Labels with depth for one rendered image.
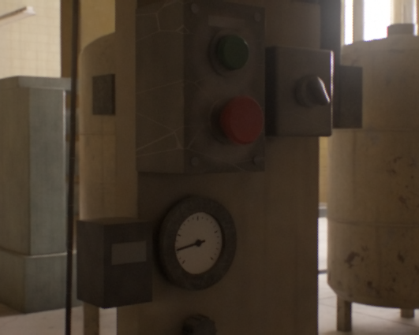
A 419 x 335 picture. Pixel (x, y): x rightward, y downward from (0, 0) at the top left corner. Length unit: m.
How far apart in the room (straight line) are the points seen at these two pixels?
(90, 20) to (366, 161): 3.85
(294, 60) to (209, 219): 0.17
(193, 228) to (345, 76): 0.31
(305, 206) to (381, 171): 4.72
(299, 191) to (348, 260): 4.93
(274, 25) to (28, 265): 5.99
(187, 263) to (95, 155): 3.38
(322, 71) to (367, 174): 4.84
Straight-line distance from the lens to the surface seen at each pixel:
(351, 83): 0.91
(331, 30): 0.93
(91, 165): 4.10
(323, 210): 7.17
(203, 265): 0.71
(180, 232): 0.69
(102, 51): 4.03
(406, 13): 10.10
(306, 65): 0.71
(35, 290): 6.74
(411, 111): 5.51
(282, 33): 0.78
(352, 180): 5.63
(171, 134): 0.62
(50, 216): 6.76
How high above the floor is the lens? 1.50
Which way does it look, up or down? 2 degrees down
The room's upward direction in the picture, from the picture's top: straight up
